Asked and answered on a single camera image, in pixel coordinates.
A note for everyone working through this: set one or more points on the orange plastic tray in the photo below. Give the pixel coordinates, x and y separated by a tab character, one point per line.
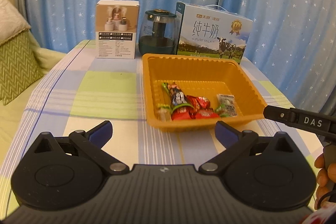
199	76

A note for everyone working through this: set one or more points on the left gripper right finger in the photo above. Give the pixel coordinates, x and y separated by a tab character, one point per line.
236	144

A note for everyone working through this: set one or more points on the white green snack sachet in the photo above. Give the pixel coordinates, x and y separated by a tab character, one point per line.
226	106

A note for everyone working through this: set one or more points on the green candy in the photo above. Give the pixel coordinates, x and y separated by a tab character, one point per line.
166	88

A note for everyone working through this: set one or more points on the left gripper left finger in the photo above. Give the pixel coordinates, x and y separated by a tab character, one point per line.
89	144

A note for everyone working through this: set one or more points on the white humidifier product box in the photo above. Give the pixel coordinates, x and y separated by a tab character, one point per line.
116	29

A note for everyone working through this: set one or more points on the person's right hand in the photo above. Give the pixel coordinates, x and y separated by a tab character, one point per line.
323	177

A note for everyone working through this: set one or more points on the checkered tablecloth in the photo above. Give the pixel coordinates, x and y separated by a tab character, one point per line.
81	91

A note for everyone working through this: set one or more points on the red snack packet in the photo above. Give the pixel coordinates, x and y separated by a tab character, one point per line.
194	108

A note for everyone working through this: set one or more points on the dark red candy wrapper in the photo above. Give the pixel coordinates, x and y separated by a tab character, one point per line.
177	95

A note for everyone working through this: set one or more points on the white and green cushion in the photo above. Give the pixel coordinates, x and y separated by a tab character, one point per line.
19	67

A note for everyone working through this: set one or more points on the pure milk carton box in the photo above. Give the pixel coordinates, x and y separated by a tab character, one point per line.
211	31

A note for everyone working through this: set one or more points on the small tan candy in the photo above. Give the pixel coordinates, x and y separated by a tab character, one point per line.
163	112

